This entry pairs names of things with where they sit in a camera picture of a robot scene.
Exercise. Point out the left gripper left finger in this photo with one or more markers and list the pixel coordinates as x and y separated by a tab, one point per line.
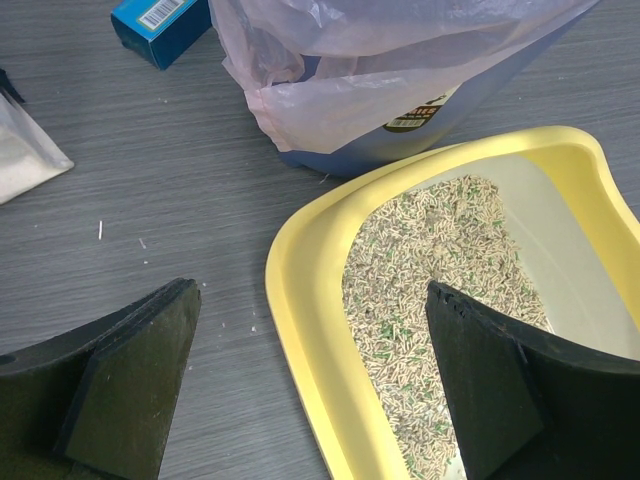
97	402

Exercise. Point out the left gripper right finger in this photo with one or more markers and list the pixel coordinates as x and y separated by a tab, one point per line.
527	404

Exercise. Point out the yellow litter box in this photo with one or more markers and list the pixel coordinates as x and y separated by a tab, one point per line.
579	244

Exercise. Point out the cat litter pellets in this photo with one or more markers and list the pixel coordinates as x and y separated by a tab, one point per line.
452	232

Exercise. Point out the small blue box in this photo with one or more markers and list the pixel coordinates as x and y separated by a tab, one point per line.
160	31

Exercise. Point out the beige canvas tote bag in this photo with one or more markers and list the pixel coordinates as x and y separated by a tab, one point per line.
29	157

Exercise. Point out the blue trash bin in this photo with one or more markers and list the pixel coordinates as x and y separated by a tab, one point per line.
408	134

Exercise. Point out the pink bin liner bag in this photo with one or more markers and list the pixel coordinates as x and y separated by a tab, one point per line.
317	75

